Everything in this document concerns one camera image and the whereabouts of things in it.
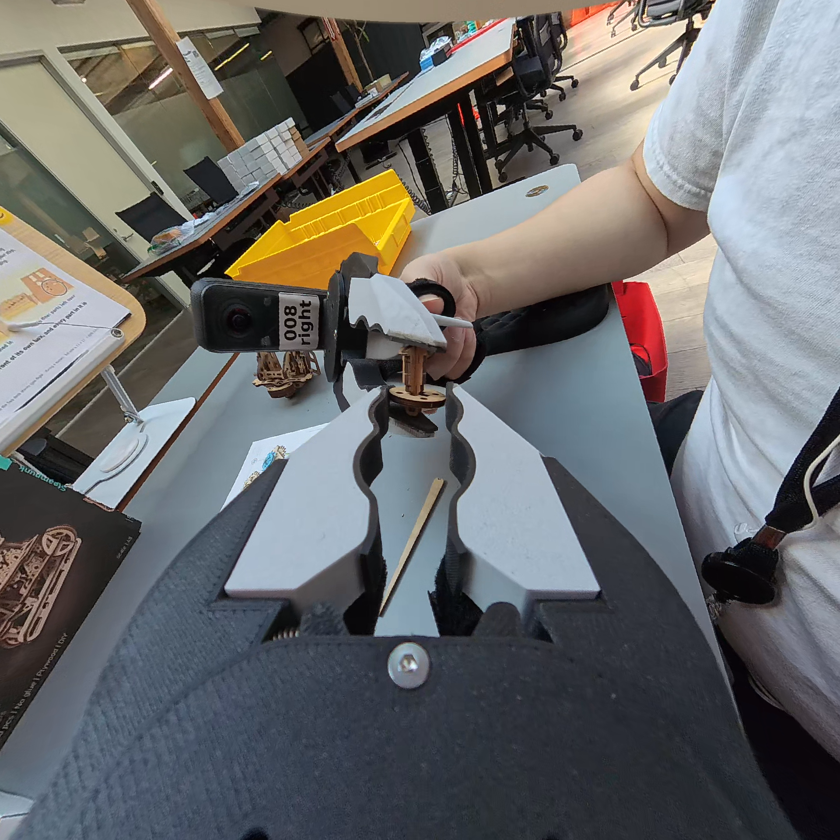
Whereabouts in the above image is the black padded cushion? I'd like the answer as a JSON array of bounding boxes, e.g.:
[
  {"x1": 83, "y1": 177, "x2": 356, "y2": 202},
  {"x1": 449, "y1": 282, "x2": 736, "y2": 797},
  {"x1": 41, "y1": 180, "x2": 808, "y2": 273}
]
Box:
[{"x1": 472, "y1": 283, "x2": 611, "y2": 350}]

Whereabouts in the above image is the paper instruction sheet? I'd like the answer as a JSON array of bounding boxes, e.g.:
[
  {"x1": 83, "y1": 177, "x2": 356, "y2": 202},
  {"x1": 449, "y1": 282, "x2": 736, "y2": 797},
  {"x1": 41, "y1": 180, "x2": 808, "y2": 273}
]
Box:
[{"x1": 0, "y1": 226, "x2": 132, "y2": 434}]

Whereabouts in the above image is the white desk with wooden edge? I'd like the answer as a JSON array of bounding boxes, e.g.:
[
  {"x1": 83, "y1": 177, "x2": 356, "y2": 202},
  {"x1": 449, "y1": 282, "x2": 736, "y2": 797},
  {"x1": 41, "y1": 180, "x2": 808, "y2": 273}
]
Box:
[{"x1": 335, "y1": 18, "x2": 519, "y2": 211}]

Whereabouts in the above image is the stack of white boxes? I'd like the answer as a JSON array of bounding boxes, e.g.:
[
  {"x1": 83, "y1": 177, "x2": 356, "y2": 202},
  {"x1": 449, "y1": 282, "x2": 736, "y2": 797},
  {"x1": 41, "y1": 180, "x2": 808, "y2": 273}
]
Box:
[{"x1": 217, "y1": 117, "x2": 308, "y2": 190}]

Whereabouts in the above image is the wooden axle gear part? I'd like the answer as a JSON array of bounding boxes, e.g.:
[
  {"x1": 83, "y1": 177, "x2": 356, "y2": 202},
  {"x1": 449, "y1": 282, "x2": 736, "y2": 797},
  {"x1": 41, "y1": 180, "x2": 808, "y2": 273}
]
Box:
[{"x1": 387, "y1": 346, "x2": 448, "y2": 417}]

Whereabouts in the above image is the small wooden ship model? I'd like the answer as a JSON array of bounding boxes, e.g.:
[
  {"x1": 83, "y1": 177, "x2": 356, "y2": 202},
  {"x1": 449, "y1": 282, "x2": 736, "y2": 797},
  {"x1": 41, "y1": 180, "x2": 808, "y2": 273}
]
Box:
[{"x1": 252, "y1": 350, "x2": 322, "y2": 399}]

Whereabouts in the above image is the person's white t-shirt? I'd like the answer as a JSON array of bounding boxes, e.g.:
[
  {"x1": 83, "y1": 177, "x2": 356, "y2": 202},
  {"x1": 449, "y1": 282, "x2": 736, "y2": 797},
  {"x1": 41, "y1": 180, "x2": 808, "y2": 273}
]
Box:
[{"x1": 643, "y1": 0, "x2": 840, "y2": 756}]

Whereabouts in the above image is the wooden post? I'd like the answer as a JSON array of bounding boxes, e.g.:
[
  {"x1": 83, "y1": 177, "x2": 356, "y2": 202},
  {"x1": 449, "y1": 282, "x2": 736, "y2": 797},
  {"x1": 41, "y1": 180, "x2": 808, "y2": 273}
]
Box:
[{"x1": 125, "y1": 0, "x2": 247, "y2": 152}]

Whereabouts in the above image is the printed instruction booklet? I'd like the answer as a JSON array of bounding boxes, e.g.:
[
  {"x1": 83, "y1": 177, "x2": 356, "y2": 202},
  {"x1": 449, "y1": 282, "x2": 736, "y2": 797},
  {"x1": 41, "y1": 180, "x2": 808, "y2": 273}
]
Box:
[{"x1": 222, "y1": 423, "x2": 329, "y2": 511}]

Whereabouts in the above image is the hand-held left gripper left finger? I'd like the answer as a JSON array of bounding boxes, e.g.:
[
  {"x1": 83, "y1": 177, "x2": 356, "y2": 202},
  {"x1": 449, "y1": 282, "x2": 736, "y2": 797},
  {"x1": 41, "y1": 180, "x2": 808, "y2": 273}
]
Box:
[{"x1": 225, "y1": 387, "x2": 391, "y2": 634}]

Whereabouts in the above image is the person's right forearm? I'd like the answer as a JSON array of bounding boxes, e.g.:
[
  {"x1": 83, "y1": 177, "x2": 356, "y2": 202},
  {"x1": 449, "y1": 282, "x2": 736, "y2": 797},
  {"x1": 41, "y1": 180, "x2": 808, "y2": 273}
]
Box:
[{"x1": 459, "y1": 141, "x2": 713, "y2": 316}]

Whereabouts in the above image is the white paper notice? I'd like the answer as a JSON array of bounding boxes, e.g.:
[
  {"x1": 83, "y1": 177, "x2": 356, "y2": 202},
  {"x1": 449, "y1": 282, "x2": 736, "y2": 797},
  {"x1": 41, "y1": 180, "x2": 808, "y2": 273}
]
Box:
[{"x1": 176, "y1": 36, "x2": 225, "y2": 101}]

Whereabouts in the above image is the grey desk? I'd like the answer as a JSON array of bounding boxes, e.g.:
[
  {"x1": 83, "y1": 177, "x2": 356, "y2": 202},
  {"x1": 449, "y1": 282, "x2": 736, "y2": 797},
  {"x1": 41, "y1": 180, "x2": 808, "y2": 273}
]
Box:
[{"x1": 0, "y1": 164, "x2": 732, "y2": 815}]

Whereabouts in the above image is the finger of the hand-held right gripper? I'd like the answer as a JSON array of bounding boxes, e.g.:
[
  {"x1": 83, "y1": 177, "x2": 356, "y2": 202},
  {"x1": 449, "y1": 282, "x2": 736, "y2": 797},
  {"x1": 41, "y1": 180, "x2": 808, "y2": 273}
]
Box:
[
  {"x1": 365, "y1": 331, "x2": 439, "y2": 439},
  {"x1": 348, "y1": 274, "x2": 448, "y2": 350}
]

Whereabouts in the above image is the black lanyard strap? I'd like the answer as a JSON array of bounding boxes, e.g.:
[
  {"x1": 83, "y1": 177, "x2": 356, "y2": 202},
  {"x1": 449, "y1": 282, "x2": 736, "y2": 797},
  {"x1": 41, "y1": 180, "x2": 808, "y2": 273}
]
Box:
[{"x1": 701, "y1": 387, "x2": 840, "y2": 605}]

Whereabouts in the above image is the black puzzle kit box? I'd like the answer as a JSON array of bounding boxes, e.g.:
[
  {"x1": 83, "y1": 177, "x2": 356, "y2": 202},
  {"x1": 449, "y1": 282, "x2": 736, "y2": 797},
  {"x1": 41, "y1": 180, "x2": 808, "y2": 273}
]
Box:
[{"x1": 0, "y1": 456, "x2": 142, "y2": 749}]

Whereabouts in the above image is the black office chair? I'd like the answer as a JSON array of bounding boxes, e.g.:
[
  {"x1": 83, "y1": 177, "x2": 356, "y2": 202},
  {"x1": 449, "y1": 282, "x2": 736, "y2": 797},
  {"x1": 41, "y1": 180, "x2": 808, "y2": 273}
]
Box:
[
  {"x1": 629, "y1": 0, "x2": 716, "y2": 93},
  {"x1": 535, "y1": 12, "x2": 580, "y2": 102},
  {"x1": 493, "y1": 49, "x2": 584, "y2": 185},
  {"x1": 115, "y1": 192, "x2": 191, "y2": 245},
  {"x1": 184, "y1": 156, "x2": 238, "y2": 206}
]

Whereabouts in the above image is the dark wooden desk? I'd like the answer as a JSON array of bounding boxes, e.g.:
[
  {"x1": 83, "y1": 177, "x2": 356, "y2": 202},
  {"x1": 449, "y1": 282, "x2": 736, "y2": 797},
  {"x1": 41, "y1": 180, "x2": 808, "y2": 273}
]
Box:
[{"x1": 121, "y1": 134, "x2": 332, "y2": 283}]

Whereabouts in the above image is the red plastic bin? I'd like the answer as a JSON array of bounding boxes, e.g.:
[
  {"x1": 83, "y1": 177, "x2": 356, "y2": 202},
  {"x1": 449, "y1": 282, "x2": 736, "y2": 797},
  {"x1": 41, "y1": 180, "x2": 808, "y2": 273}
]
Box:
[{"x1": 610, "y1": 281, "x2": 668, "y2": 403}]

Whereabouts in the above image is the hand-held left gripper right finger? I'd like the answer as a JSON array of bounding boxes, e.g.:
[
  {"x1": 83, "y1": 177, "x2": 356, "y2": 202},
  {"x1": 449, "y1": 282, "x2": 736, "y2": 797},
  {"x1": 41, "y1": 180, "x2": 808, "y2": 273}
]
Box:
[{"x1": 446, "y1": 386, "x2": 602, "y2": 618}]

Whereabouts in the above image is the thin wooden stick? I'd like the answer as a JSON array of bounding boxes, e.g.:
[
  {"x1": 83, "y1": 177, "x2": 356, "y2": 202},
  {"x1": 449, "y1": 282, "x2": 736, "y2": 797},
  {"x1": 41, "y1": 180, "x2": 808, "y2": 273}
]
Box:
[{"x1": 378, "y1": 478, "x2": 446, "y2": 618}]

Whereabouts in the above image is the yellow plastic bin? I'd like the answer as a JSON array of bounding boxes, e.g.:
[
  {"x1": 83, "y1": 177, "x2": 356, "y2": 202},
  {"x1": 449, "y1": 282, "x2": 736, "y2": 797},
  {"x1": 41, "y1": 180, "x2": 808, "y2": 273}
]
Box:
[{"x1": 225, "y1": 169, "x2": 416, "y2": 290}]

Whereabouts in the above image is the person's right hand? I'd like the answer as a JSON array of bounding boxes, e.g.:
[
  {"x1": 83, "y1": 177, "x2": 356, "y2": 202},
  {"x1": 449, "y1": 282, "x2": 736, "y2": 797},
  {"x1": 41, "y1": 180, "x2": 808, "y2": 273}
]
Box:
[{"x1": 399, "y1": 252, "x2": 488, "y2": 385}]

